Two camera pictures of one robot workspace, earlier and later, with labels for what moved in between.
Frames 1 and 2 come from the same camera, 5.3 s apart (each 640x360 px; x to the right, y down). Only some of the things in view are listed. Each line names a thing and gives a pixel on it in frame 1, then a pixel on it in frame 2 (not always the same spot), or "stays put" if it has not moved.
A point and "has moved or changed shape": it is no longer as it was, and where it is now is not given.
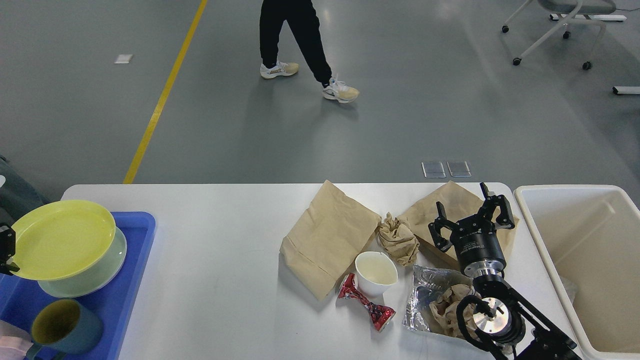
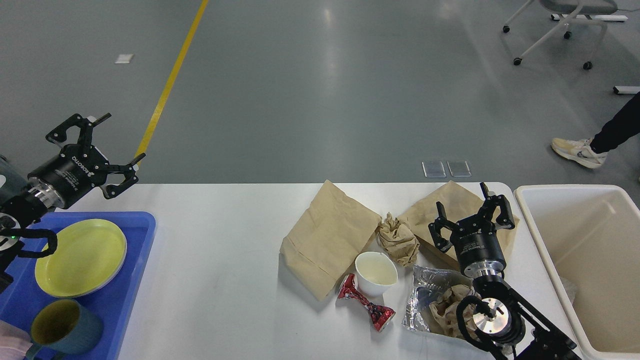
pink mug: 14,341 stays put
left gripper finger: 7,249 → 109,191
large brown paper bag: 331,233 stays put
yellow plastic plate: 62,240 has moved or changed shape
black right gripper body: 476,241 stays put
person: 303,21 → 593,152
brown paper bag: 458,203 stays put
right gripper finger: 440,243 stays put
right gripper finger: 504,219 stays put
